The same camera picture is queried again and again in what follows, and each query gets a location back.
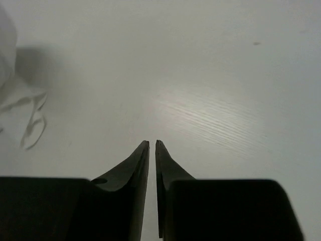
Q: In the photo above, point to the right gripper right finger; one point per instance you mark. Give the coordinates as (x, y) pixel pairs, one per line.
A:
(220, 209)

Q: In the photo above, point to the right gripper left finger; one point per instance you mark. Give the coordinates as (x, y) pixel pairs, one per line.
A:
(109, 207)

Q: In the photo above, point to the white t shirt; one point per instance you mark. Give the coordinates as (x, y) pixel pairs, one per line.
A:
(21, 116)

